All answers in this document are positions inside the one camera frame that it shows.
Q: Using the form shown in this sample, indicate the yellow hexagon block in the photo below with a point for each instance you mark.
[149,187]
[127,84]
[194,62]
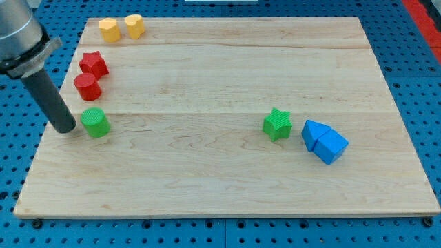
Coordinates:
[110,30]

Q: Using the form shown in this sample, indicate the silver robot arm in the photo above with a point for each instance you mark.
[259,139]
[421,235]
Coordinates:
[25,45]

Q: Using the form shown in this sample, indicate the blue cube block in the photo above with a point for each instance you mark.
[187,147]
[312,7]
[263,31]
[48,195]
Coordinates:
[330,146]

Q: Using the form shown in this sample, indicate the green star block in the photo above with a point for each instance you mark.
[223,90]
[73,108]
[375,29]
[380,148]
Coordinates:
[277,124]

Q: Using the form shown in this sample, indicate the red star block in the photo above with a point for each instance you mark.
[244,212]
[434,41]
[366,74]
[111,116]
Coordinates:
[94,64]

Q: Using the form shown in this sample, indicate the green cylinder block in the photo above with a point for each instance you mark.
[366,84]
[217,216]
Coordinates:
[95,122]

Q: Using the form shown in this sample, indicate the light wooden board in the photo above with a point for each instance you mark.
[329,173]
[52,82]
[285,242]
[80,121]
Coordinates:
[186,104]

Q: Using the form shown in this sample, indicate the red cylinder block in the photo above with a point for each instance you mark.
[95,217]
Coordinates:
[87,86]

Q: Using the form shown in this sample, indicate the blue triangular block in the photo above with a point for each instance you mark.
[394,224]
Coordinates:
[311,132]

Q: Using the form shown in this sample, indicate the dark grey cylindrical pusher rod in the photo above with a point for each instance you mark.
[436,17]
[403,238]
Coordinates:
[46,95]

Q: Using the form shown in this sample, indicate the yellow heart block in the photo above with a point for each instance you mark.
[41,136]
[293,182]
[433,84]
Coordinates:
[135,25]

